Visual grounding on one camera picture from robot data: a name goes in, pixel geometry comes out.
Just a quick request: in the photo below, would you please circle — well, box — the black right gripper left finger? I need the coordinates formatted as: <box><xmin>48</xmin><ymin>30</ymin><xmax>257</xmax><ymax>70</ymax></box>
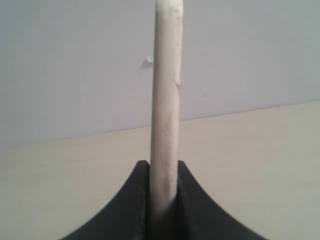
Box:
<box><xmin>63</xmin><ymin>160</ymin><xmax>149</xmax><ymax>240</ymax></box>

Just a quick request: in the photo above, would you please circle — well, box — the white blob on wall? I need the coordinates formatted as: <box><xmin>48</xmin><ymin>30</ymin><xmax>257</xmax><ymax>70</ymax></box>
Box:
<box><xmin>142</xmin><ymin>56</ymin><xmax>154</xmax><ymax>68</ymax></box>

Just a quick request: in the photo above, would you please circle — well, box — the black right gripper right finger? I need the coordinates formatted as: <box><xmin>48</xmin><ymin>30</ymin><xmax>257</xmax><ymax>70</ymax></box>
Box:
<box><xmin>175</xmin><ymin>160</ymin><xmax>265</xmax><ymax>240</ymax></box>

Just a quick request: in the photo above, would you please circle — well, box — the white paint brush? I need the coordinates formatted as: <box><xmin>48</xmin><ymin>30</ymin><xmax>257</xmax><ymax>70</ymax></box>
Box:
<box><xmin>149</xmin><ymin>0</ymin><xmax>184</xmax><ymax>225</ymax></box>

